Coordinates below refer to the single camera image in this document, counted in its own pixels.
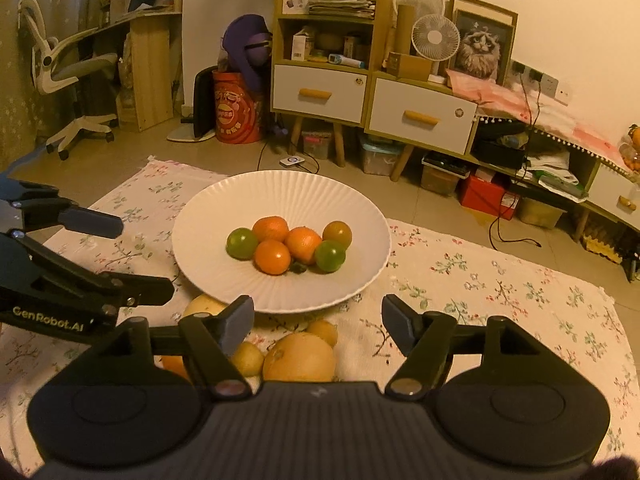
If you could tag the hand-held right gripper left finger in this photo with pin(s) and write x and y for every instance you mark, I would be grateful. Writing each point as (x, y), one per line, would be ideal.
(237, 325)

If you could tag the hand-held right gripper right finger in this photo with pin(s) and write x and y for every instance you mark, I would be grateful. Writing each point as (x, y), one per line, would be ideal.
(400, 325)

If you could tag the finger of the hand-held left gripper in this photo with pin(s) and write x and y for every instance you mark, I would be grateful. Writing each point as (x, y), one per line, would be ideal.
(75, 280)
(92, 222)

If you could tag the small yellow plum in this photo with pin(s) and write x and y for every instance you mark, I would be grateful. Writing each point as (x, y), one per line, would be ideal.
(324, 332)
(248, 360)

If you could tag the pale yellow pear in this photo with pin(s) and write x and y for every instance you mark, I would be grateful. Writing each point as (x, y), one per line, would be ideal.
(202, 306)

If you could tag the large tan pear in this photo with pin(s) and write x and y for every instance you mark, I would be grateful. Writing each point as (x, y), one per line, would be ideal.
(300, 360)

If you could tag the leafless tangerine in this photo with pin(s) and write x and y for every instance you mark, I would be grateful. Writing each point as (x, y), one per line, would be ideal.
(172, 362)

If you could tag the orange tomato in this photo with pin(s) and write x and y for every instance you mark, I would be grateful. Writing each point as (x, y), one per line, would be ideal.
(272, 257)
(270, 227)

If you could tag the large green tomato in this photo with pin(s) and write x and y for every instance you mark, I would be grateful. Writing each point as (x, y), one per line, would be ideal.
(240, 242)

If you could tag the small green tomato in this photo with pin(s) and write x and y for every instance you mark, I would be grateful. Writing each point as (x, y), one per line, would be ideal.
(330, 256)

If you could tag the leafy tangerine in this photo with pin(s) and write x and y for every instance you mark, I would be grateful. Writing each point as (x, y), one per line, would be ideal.
(302, 242)

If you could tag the white ribbed plate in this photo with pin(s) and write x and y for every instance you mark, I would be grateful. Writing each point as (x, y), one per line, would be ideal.
(210, 220)

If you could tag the brownish green tomato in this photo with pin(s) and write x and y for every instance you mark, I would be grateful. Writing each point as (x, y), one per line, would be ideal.
(337, 232)

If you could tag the floral tablecloth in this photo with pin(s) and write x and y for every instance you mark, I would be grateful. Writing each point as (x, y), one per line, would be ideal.
(475, 285)

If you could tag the brown storage box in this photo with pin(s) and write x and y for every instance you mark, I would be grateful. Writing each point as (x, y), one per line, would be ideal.
(440, 180)

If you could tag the bright red box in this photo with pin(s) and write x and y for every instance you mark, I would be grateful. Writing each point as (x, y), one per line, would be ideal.
(485, 195)

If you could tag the white office chair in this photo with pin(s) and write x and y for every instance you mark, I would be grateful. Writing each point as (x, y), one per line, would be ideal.
(75, 67)

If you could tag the wooden desk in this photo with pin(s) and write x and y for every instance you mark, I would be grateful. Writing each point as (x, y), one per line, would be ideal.
(150, 75)

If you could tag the low wooden drawer cabinet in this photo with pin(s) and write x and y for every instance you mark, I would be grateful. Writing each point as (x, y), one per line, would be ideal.
(402, 162)

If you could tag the black panel on white base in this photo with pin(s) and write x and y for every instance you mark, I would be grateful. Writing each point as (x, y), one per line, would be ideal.
(202, 100)

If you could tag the clear storage box blue lid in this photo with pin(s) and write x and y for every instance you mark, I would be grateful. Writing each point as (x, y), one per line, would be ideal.
(380, 157)

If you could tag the white round charger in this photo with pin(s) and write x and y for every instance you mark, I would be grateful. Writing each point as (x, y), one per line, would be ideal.
(291, 161)

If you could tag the beige storage box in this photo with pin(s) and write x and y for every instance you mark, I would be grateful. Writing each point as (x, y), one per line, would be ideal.
(540, 212)

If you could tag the red printed drum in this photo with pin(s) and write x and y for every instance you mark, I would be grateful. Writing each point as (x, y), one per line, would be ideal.
(235, 110)

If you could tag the small clear plastic box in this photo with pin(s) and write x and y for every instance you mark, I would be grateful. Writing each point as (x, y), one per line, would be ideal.
(316, 145)

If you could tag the black media device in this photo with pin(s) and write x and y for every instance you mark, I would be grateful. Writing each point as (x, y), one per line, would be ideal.
(500, 152)

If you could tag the long wooden media stand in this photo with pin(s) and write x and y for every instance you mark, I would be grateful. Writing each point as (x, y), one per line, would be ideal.
(581, 222)

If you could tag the yellow scalloped tray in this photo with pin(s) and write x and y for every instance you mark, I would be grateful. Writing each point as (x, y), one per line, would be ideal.
(602, 250)

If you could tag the pile of papers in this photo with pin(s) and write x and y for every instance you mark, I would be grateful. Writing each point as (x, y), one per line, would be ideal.
(550, 165)

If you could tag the large white drawer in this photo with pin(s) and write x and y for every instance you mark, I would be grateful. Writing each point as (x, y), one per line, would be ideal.
(400, 95)
(300, 110)

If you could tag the purple plush toy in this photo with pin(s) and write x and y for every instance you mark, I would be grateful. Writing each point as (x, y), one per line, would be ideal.
(245, 35)

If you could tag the pink cloth with pompom trim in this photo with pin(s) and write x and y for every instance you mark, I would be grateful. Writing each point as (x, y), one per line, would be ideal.
(500, 97)

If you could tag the small white drawer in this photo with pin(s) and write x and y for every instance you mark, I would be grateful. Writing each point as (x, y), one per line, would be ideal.
(607, 185)

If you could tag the plain cardboard box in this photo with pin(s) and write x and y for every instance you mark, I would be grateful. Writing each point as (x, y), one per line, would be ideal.
(407, 66)

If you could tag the tall wooden shelf cabinet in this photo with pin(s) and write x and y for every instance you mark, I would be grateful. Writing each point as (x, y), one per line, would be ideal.
(277, 35)

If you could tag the white infrared thermometer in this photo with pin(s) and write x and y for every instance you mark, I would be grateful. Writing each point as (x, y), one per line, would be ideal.
(345, 61)

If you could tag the white carton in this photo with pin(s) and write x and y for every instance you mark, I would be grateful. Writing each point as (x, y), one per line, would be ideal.
(300, 45)

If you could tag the small white fan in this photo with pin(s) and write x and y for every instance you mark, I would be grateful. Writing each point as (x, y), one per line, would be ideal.
(435, 37)

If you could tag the wooden bowl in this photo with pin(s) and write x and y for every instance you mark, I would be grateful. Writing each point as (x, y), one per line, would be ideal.
(329, 42)

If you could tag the framed cat picture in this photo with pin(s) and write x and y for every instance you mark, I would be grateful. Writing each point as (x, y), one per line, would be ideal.
(482, 45)

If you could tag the cardboard tube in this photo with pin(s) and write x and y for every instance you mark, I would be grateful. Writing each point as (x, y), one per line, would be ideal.
(405, 30)

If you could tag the stack of newspapers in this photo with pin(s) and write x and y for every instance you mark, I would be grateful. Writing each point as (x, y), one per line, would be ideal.
(342, 5)

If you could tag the grey wall socket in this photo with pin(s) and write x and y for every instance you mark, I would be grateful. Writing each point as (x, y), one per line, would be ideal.
(550, 85)

